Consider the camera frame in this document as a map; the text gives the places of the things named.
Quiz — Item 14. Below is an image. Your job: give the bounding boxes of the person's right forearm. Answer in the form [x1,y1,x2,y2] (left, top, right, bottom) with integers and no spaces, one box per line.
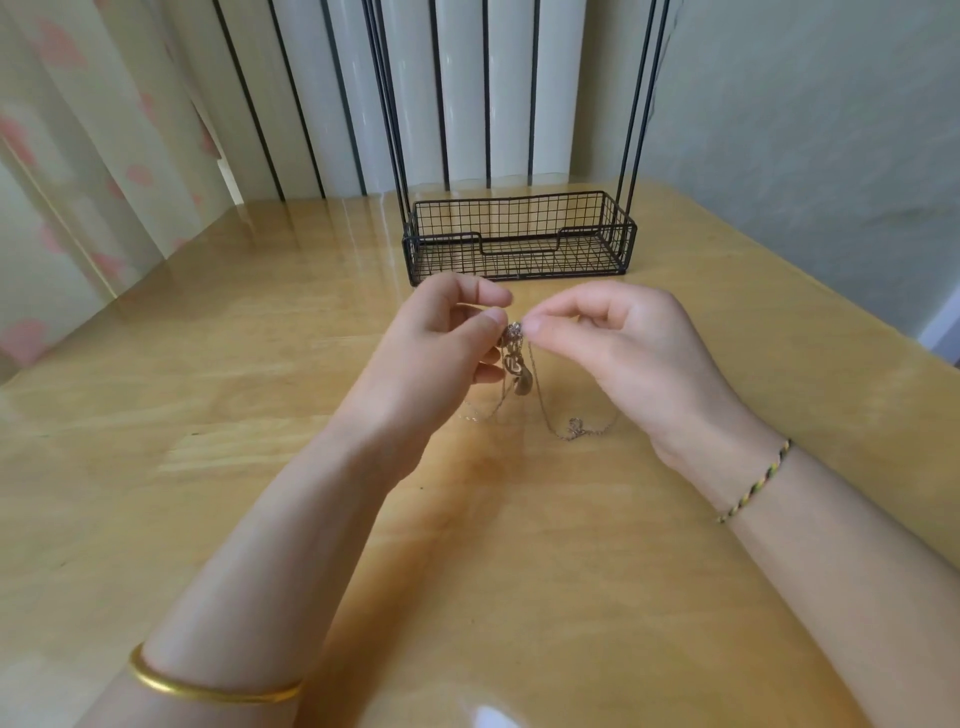
[717,447,960,728]

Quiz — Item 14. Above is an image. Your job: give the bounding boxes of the white door frame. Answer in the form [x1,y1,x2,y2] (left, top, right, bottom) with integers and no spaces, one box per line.
[913,274,960,365]

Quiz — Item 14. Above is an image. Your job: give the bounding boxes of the person's left forearm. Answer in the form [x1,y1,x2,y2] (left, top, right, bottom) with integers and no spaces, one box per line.
[78,432,404,728]

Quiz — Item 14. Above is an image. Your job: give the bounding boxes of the white black-striped curtain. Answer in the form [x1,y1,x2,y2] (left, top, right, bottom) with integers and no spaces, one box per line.
[156,0,590,206]

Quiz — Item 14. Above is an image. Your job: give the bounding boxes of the pink floral curtain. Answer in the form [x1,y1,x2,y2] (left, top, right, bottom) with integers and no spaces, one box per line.
[0,0,237,374]

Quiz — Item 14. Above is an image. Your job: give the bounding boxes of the person's left hand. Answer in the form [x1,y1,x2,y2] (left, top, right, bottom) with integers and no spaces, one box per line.
[327,271,516,492]

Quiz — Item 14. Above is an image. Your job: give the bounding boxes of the chain necklace with pendant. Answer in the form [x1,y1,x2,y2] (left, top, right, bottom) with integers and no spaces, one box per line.
[460,313,620,443]

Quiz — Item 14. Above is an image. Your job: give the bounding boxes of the braided cord bracelet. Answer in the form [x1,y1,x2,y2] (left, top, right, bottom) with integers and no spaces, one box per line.
[714,436,795,528]

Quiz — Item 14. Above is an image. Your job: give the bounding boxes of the gold bangle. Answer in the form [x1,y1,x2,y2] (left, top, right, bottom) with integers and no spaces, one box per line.
[126,642,306,707]

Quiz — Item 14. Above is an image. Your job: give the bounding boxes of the person's right hand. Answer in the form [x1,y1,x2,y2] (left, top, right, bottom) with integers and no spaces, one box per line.
[519,280,785,515]

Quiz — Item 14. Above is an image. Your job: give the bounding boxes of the black wire jewelry rack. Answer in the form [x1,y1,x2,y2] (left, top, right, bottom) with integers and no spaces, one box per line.
[360,0,689,287]

